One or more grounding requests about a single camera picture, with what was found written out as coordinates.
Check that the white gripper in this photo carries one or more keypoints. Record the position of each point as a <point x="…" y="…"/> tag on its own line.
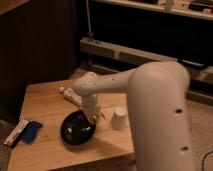
<point x="91" y="108"/>

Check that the black ceramic bowl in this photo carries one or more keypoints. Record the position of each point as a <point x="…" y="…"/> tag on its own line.
<point x="76" y="129"/>

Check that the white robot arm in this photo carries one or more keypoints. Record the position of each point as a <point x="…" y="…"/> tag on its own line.
<point x="156" y="102"/>

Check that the white paper cup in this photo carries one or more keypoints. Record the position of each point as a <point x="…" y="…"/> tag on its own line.
<point x="118" y="120"/>

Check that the white plastic bottle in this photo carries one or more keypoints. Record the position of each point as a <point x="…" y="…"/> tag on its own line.
<point x="70" y="95"/>

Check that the blue rectangular sponge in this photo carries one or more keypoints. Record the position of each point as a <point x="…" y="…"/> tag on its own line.
<point x="31" y="131"/>

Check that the white red toothpaste box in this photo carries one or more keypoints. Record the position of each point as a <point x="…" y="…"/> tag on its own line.
<point x="13" y="137"/>

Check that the metal vertical pole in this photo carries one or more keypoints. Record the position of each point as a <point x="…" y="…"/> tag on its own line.
<point x="90" y="33"/>

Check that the wooden shelf rack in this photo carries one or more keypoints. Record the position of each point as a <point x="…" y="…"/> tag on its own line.
<point x="141" y="31"/>

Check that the black handle on shelf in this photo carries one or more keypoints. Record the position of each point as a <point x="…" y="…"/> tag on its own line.
<point x="192" y="65"/>

